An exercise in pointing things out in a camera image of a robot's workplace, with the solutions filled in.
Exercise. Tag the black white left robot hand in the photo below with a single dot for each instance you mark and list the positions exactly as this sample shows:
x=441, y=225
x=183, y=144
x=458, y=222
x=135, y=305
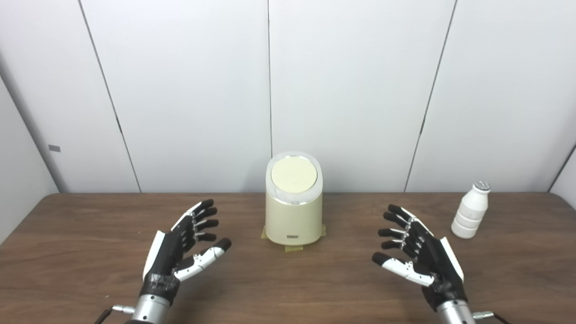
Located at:
x=166, y=252

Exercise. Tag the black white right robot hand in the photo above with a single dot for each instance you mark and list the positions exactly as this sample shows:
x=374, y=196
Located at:
x=434, y=261

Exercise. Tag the small white plastic bottle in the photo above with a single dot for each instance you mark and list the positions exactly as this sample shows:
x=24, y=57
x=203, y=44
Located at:
x=470, y=211

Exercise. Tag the round cream bin lid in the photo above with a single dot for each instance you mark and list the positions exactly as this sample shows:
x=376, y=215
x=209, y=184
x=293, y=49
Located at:
x=294, y=174

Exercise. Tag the cream-colored trash bin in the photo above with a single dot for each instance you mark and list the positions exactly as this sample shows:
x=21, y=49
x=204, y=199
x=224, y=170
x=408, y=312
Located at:
x=292, y=220

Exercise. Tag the small gray wall tag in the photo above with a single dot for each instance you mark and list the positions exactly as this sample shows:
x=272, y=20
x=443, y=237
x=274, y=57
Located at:
x=54, y=148

